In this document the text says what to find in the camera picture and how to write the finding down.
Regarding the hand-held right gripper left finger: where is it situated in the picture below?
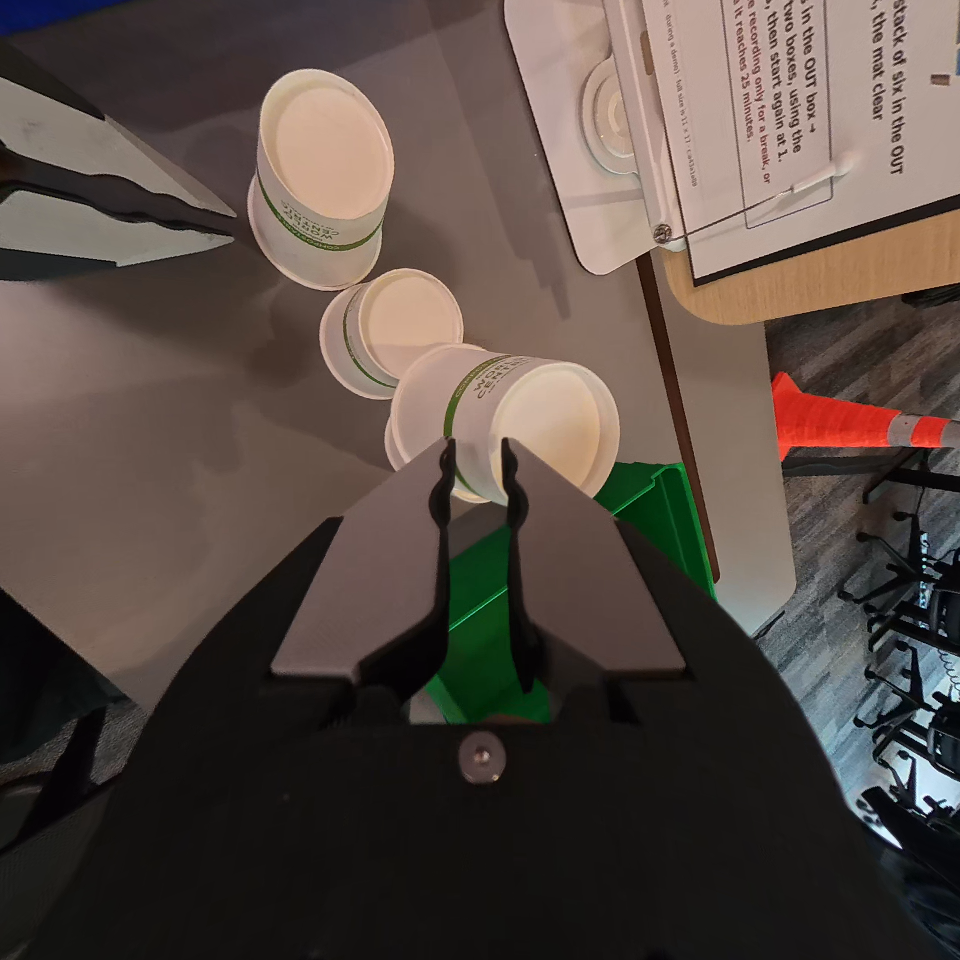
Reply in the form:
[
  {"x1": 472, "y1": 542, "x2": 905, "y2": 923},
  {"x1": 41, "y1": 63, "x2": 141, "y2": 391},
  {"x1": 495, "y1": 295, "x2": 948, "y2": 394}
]
[{"x1": 270, "y1": 437, "x2": 456, "y2": 702}]

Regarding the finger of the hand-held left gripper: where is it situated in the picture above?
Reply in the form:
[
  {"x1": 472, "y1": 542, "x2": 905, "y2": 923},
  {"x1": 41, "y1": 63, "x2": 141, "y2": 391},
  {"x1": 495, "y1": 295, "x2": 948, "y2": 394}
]
[
  {"x1": 0, "y1": 180, "x2": 236, "y2": 283},
  {"x1": 0, "y1": 37, "x2": 238, "y2": 226}
]

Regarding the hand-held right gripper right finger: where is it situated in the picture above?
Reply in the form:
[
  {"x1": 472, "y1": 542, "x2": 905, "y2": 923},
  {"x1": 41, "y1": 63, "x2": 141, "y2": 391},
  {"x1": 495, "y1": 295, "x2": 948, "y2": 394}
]
[{"x1": 498, "y1": 437, "x2": 689, "y2": 695}]

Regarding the green plastic bin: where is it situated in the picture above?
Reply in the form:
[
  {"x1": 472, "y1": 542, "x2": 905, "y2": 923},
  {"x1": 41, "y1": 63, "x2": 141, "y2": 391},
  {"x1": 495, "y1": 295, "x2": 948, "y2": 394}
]
[{"x1": 423, "y1": 461, "x2": 717, "y2": 725}]

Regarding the white paper cup green band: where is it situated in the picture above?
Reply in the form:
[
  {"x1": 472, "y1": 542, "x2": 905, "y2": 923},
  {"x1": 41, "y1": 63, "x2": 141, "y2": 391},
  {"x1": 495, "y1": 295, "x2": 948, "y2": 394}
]
[
  {"x1": 247, "y1": 69, "x2": 396, "y2": 292},
  {"x1": 320, "y1": 268, "x2": 465, "y2": 400},
  {"x1": 384, "y1": 343, "x2": 622, "y2": 504}
]

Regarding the large blue plastic bin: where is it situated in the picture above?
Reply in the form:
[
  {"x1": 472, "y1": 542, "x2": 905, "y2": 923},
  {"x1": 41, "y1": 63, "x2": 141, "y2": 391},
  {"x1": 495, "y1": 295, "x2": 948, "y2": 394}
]
[{"x1": 0, "y1": 0, "x2": 84, "y2": 35}]

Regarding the light grey desk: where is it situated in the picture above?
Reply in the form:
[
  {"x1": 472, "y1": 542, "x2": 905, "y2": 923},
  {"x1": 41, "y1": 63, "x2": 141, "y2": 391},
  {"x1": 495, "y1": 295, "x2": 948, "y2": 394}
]
[{"x1": 651, "y1": 251, "x2": 798, "y2": 639}]

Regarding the orange traffic cone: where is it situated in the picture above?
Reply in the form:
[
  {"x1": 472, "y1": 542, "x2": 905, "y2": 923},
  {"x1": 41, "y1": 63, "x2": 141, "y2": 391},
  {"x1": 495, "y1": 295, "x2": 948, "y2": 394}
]
[{"x1": 771, "y1": 371, "x2": 960, "y2": 462}]

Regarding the black office chair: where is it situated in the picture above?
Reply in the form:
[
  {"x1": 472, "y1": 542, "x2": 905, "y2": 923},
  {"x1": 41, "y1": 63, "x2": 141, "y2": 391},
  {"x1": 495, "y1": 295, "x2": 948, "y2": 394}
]
[
  {"x1": 838, "y1": 510, "x2": 960, "y2": 676},
  {"x1": 855, "y1": 652, "x2": 960, "y2": 759}
]

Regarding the white stand base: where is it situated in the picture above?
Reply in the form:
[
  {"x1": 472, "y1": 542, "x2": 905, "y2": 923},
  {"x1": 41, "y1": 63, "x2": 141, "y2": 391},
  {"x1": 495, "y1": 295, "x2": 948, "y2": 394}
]
[{"x1": 504, "y1": 0, "x2": 691, "y2": 276}]

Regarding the white instruction sheet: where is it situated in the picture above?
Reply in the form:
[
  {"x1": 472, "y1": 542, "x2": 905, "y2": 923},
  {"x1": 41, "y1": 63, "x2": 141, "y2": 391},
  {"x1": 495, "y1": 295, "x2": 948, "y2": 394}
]
[{"x1": 641, "y1": 0, "x2": 960, "y2": 288}]

